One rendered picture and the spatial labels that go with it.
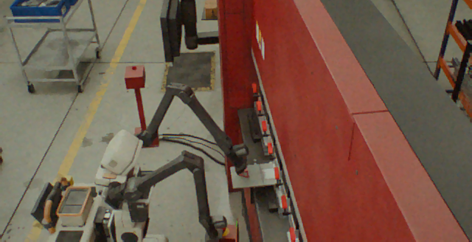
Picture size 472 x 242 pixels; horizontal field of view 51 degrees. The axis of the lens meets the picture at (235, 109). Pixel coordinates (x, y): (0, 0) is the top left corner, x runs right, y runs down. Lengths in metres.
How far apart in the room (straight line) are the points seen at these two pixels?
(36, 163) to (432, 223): 4.26
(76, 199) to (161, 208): 1.22
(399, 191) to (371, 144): 0.15
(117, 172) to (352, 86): 1.64
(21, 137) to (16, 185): 0.70
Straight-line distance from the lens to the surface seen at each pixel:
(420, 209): 1.07
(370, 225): 1.30
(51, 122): 5.42
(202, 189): 2.53
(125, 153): 2.66
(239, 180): 2.93
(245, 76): 3.54
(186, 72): 5.82
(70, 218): 3.07
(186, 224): 4.06
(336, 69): 1.45
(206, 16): 4.78
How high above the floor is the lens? 3.05
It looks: 36 degrees down
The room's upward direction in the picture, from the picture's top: 2 degrees counter-clockwise
